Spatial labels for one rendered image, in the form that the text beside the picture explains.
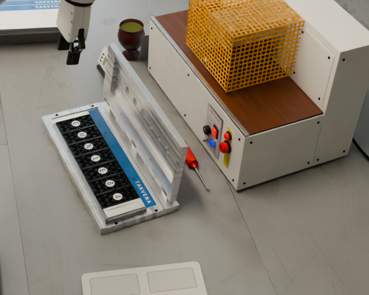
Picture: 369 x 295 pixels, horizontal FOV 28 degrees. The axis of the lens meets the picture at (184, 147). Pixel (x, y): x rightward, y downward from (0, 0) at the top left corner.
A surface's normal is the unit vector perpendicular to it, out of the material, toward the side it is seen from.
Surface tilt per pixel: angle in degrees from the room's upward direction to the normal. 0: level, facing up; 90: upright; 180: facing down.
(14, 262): 0
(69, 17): 76
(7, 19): 0
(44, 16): 0
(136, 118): 83
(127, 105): 83
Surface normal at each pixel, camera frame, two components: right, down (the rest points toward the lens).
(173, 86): -0.89, 0.26
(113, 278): 0.07, -0.73
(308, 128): 0.44, 0.63
